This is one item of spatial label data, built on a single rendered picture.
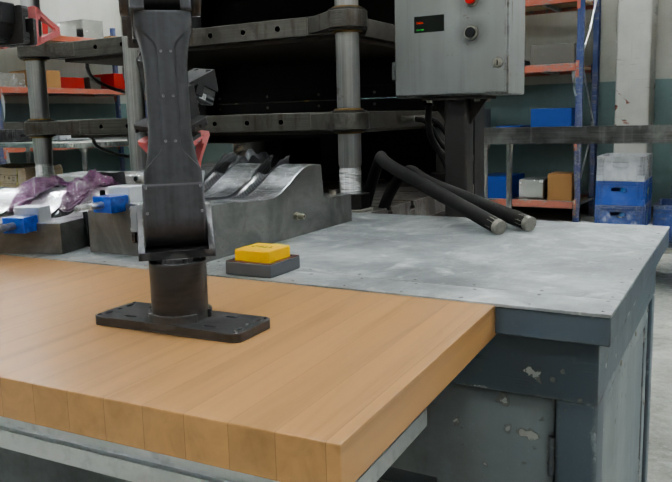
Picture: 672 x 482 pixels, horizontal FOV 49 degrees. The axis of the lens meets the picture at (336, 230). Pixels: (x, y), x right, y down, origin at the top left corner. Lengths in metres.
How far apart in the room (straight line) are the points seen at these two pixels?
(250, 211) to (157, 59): 0.49
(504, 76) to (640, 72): 5.54
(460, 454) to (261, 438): 0.52
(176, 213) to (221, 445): 0.31
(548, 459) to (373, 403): 0.45
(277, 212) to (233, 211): 0.13
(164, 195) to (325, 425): 0.36
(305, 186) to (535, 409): 0.66
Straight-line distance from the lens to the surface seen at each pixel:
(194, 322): 0.81
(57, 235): 1.37
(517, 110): 7.93
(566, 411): 0.97
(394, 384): 0.64
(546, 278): 1.04
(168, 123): 0.83
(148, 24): 0.86
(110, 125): 2.46
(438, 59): 1.90
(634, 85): 7.35
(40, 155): 2.62
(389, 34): 2.20
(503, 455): 1.03
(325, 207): 1.50
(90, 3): 10.70
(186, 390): 0.65
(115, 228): 1.31
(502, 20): 1.86
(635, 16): 7.40
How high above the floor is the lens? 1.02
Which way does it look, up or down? 9 degrees down
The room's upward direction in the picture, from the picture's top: 2 degrees counter-clockwise
